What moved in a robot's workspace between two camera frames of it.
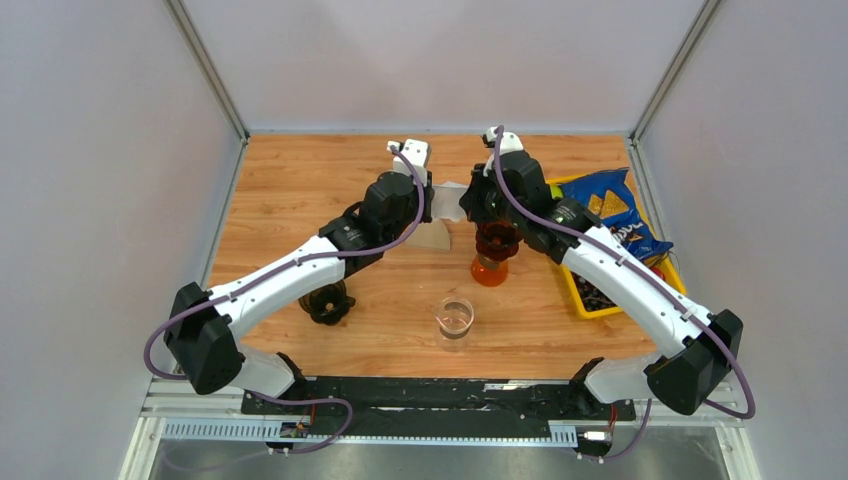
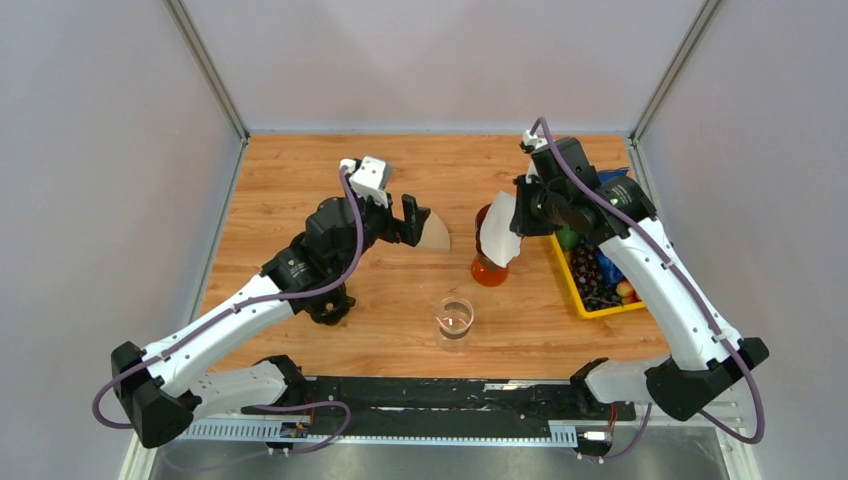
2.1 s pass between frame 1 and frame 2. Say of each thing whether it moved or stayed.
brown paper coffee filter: stayed
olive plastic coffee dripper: stayed
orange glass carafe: stayed
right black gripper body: moved
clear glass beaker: stayed
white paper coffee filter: moved
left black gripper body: moved
